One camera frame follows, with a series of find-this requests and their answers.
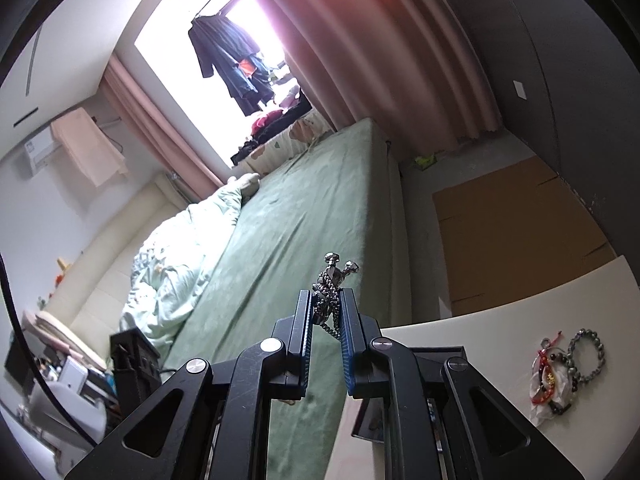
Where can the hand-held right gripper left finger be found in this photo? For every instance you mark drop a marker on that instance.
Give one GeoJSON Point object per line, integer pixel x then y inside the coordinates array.
{"type": "Point", "coordinates": [303, 330]}

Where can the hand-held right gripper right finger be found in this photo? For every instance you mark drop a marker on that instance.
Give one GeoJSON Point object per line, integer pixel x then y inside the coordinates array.
{"type": "Point", "coordinates": [349, 340]}

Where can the black jewelry box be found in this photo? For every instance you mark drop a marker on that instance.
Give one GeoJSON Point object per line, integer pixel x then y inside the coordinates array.
{"type": "Point", "coordinates": [430, 400]}

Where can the green bed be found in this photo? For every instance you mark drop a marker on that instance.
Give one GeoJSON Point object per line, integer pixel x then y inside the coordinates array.
{"type": "Point", "coordinates": [295, 265]}

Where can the light green quilt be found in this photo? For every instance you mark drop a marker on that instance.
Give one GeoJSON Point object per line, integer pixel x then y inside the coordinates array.
{"type": "Point", "coordinates": [172, 255]}

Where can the black storage box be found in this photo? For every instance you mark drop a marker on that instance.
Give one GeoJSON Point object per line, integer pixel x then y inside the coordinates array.
{"type": "Point", "coordinates": [134, 360]}

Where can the patterned pillow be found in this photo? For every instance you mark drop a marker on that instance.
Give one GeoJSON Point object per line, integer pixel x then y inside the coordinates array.
{"type": "Point", "coordinates": [287, 140]}

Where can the yellow green wrapper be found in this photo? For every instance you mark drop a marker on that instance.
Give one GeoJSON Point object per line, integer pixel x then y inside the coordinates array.
{"type": "Point", "coordinates": [424, 161]}

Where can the flat brown cardboard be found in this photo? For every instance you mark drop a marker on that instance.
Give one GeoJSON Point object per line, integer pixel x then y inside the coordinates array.
{"type": "Point", "coordinates": [515, 230]}

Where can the white plastic bag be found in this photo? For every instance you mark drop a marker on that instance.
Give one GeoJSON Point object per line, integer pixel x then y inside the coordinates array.
{"type": "Point", "coordinates": [550, 390]}

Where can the pile of clothes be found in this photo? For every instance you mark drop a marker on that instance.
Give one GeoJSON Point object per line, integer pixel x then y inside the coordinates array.
{"type": "Point", "coordinates": [272, 122]}

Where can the cream headboard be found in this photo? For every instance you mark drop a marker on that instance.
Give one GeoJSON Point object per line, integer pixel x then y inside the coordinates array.
{"type": "Point", "coordinates": [95, 265]}

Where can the pink curtain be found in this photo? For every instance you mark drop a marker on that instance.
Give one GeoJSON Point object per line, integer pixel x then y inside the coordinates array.
{"type": "Point", "coordinates": [155, 135]}
{"type": "Point", "coordinates": [360, 45]}

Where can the dark hanging clothes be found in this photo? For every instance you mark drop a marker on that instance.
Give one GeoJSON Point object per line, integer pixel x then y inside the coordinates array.
{"type": "Point", "coordinates": [231, 60]}

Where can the pink cloth cover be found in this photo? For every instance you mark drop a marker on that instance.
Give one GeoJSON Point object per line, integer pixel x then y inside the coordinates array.
{"type": "Point", "coordinates": [87, 145]}

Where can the white air conditioner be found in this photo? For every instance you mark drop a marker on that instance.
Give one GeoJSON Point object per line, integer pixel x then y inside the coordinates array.
{"type": "Point", "coordinates": [42, 150]}

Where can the white wall switch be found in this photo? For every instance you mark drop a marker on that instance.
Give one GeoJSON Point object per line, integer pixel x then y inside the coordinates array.
{"type": "Point", "coordinates": [520, 90]}

